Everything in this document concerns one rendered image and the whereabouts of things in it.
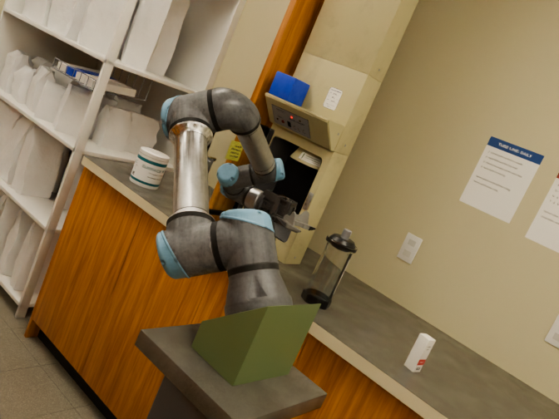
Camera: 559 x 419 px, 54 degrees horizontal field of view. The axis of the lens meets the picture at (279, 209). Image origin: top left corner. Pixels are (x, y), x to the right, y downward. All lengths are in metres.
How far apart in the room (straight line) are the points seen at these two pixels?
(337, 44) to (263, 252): 1.15
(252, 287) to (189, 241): 0.18
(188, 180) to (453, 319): 1.32
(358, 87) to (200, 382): 1.27
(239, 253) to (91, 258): 1.41
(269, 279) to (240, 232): 0.12
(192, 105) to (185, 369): 0.68
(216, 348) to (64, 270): 1.57
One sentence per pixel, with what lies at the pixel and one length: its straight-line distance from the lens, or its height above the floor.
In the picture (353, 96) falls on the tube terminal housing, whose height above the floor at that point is 1.62.
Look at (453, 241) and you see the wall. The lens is 2.29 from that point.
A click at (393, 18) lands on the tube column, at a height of 1.92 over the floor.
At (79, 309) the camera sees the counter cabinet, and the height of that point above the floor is 0.33.
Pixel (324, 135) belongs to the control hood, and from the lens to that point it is 2.01.
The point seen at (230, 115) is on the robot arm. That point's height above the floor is 1.42.
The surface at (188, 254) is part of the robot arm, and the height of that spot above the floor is 1.12.
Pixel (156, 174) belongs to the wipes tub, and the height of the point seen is 1.01.
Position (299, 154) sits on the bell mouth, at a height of 1.34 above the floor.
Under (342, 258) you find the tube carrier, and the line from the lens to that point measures 1.79.
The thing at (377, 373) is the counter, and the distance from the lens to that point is 1.63.
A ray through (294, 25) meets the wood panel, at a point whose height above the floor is 1.79.
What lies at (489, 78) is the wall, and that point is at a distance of 2.36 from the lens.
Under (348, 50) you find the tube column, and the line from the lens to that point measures 2.14.
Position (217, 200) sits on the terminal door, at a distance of 2.17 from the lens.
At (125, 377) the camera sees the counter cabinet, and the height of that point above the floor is 0.27.
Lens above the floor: 1.51
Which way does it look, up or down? 11 degrees down
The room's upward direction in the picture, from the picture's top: 24 degrees clockwise
